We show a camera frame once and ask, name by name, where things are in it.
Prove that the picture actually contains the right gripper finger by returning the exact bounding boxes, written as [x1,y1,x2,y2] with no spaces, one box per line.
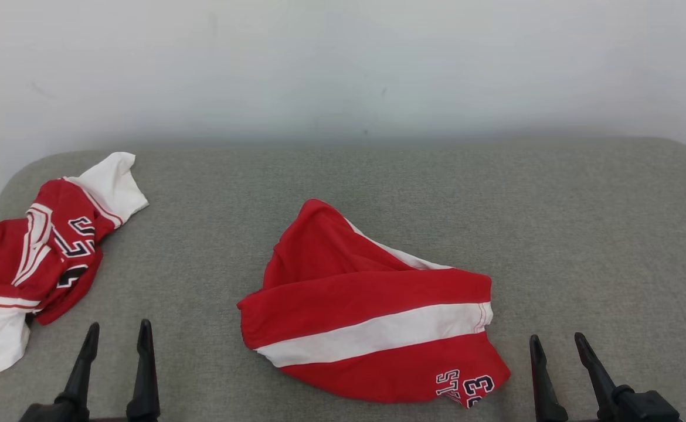
[575,332,617,420]
[529,334,568,422]

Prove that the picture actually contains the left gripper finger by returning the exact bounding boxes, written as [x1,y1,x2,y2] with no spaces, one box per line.
[125,319,161,422]
[60,322,101,421]

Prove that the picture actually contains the red shorts white stripe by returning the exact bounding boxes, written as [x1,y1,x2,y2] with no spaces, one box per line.
[236,199,512,410]

